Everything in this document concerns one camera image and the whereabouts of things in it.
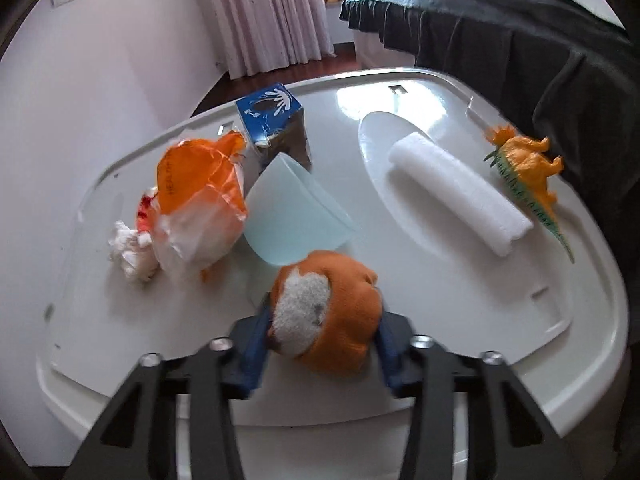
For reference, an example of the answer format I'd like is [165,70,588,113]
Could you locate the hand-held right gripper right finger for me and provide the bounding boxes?
[372,310,583,480]

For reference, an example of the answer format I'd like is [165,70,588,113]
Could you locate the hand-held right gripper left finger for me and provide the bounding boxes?
[62,311,276,480]

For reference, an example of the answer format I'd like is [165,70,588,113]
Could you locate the orange and white plush toy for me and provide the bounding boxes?
[267,250,385,375]

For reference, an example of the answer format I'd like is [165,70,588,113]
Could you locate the white plastic storage box lid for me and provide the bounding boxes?
[35,67,630,438]

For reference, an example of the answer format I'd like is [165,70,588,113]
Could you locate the white storage box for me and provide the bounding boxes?
[172,350,632,480]

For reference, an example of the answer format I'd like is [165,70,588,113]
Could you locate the light blue plastic cup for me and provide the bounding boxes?
[243,153,361,267]

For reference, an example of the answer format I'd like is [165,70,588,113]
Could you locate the crumpled white tissue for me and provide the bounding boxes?
[109,220,161,283]

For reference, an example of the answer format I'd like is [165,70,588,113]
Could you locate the orange and white plastic bag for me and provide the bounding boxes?
[150,132,249,282]

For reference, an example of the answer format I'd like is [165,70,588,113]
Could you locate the white foam roll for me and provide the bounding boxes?
[389,132,534,258]

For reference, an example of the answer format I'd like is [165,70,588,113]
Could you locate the orange and green dinosaur toy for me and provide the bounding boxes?
[483,124,576,263]

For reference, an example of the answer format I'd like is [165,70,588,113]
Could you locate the blue milk carton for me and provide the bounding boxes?
[235,85,314,173]

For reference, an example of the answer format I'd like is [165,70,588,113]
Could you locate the pink patterned curtain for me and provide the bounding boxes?
[185,0,336,80]

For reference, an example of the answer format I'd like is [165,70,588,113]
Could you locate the dark blanket on bed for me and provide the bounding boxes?
[339,0,640,271]

